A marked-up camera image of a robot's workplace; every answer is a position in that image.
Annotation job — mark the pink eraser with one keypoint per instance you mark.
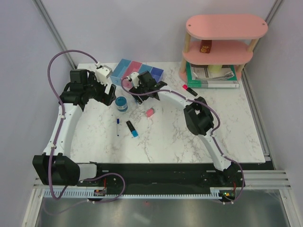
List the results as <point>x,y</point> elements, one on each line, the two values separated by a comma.
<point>150,112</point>

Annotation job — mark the blue round tape dispenser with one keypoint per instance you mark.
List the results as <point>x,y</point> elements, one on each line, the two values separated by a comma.
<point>121,104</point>

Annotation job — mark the blue white pen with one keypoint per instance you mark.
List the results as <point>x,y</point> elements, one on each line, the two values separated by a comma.
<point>117,126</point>

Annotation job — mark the pink drawer bin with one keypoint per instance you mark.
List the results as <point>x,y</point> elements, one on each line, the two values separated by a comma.
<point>133,67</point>

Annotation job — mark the pink three-tier shelf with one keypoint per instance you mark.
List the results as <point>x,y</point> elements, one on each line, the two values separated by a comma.
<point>234,37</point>

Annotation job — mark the green book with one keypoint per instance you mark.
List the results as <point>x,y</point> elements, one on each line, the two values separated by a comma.
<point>199,76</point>

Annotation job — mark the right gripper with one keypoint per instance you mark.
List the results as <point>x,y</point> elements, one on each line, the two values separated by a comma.
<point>133,89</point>

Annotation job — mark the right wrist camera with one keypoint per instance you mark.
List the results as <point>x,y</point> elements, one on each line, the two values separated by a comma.
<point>133,78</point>

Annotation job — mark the red small box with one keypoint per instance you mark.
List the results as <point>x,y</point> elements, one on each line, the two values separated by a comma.
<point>205,46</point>

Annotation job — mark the aluminium frame rail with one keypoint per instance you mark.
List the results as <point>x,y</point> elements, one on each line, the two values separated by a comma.
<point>254,180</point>

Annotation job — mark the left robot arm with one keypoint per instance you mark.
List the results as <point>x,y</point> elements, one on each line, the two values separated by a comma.
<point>54,165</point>

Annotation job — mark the yellow cup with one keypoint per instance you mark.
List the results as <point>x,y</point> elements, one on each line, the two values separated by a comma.
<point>214,68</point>

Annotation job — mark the blue black highlighter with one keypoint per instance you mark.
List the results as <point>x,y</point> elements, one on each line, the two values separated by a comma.
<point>132,129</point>

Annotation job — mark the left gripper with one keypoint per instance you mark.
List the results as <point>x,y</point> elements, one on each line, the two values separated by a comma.
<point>102,98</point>

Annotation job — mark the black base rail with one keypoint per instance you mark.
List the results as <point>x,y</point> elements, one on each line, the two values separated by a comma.
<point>165,178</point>

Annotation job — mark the white cable duct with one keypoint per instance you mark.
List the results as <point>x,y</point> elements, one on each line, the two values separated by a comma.
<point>92,193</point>

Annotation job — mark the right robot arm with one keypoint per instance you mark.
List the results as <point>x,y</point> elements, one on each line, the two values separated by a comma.
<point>199,119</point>

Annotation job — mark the purple drawer bin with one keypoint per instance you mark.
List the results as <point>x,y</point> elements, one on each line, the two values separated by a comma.
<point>157,74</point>

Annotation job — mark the pink black highlighter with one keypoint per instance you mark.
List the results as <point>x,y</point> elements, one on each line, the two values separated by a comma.
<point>190,90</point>

